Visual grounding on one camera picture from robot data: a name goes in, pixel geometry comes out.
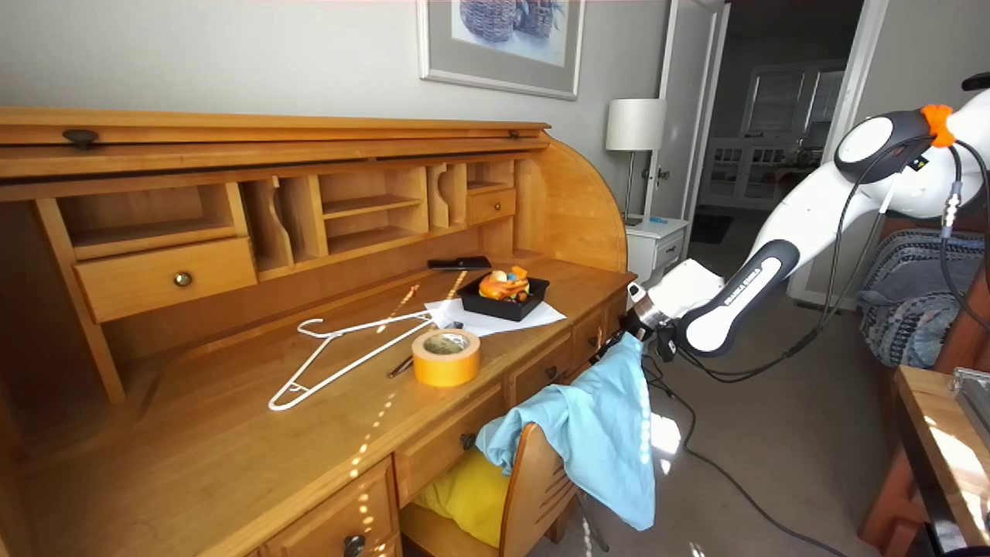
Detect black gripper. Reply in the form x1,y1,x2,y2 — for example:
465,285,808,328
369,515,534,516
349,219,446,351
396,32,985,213
614,302,679,358

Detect wooden two-knob pedestal drawer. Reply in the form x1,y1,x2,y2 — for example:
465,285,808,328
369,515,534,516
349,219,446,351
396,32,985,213
507,292,632,410

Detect small wooden hutch drawer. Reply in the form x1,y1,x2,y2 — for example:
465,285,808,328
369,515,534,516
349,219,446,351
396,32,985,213
465,185,520,225
74,235,259,324

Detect white cabinet with glass doors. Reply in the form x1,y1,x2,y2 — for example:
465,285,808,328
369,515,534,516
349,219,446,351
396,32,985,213
698,63,845,213

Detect wide wooden kneehole drawer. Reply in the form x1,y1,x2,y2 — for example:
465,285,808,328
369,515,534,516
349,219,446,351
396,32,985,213
394,387,511,508

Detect light blue cloth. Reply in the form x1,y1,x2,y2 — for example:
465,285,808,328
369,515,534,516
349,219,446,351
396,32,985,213
475,331,661,537

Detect black tray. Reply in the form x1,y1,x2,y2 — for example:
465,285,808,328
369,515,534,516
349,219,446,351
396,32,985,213
457,275,551,324

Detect white paper sheet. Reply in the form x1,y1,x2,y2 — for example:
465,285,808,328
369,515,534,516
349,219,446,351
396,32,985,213
420,293,568,341

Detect orange toy car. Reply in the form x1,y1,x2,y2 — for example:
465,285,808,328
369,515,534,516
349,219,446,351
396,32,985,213
478,262,534,307

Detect wooden chair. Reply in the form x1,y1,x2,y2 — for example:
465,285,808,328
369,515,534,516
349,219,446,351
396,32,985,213
398,417,581,557

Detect thin wooden stick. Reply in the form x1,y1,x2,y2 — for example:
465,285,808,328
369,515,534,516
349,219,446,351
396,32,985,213
441,270,475,302
376,283,428,333

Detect black remote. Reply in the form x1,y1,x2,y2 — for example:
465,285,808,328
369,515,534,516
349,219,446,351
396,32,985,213
425,255,496,280

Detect orange tape roll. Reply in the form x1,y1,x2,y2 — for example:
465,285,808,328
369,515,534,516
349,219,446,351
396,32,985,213
409,324,486,392

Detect white table lamp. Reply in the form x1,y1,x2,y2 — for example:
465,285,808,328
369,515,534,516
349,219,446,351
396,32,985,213
603,95,668,225

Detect yellow cloth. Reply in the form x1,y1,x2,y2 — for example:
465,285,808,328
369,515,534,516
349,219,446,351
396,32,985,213
414,446,514,550

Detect white door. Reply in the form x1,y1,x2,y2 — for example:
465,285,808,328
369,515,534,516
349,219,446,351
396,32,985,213
646,0,732,225

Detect blue grey bedding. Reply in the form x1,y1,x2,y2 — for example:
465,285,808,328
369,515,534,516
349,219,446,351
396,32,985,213
853,229,990,371

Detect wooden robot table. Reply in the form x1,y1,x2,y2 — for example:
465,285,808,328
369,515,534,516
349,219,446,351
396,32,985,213
893,363,990,550

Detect wooden roll-top desk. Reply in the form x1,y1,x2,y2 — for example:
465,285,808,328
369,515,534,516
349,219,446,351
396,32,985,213
0,104,636,557

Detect dark floor cable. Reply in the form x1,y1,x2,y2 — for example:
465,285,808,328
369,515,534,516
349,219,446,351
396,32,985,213
643,352,828,557

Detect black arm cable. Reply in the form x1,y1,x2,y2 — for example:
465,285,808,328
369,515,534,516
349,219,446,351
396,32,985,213
668,144,990,387

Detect white wire hanger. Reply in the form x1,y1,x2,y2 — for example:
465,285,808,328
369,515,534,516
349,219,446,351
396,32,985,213
266,307,468,414

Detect framed wall picture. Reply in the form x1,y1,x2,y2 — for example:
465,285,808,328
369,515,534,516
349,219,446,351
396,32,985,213
414,0,589,103

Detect reddish wooden bed frame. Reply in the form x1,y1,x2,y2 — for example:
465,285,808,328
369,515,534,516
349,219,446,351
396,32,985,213
860,166,990,554

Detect aluminium base frame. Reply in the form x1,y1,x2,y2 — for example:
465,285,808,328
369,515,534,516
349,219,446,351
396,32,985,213
948,365,990,438

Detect wooden single-knob pedestal drawer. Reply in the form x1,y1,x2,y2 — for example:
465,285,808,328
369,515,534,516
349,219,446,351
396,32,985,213
257,457,403,557

